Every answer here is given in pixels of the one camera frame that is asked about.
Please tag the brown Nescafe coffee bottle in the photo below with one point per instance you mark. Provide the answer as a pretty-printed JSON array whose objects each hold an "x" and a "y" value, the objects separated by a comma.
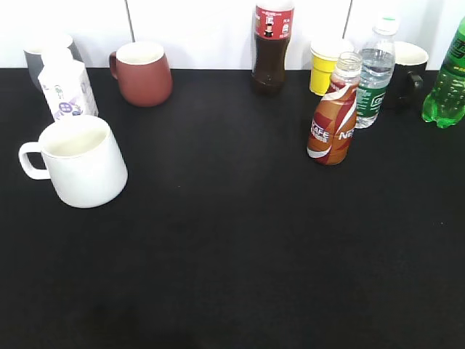
[{"x": 334, "y": 119}]

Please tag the white ceramic mug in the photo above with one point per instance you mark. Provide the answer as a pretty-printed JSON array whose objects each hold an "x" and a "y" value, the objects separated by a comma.
[{"x": 82, "y": 159}]

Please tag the yellow paper cup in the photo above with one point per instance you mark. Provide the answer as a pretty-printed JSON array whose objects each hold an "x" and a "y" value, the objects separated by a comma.
[{"x": 325, "y": 54}]

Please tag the green sprite bottle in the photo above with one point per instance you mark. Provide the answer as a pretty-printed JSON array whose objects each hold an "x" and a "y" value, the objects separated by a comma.
[{"x": 445, "y": 103}]

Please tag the dark red ceramic mug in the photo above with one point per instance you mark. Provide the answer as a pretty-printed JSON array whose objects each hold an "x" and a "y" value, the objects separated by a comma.
[{"x": 143, "y": 74}]

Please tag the cola bottle red label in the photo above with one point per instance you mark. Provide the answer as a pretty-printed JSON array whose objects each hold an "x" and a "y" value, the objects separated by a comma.
[{"x": 273, "y": 21}]

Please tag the white blueberry milk carton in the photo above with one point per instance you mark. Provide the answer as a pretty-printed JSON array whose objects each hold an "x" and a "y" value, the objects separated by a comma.
[{"x": 66, "y": 85}]

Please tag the clear water bottle green label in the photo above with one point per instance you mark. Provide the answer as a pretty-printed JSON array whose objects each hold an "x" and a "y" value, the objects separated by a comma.
[{"x": 378, "y": 63}]

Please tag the black ceramic mug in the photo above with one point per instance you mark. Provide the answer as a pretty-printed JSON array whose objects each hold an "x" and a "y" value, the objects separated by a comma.
[{"x": 407, "y": 80}]

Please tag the grey mug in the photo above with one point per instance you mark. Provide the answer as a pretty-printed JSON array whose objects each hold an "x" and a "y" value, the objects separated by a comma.
[{"x": 34, "y": 46}]

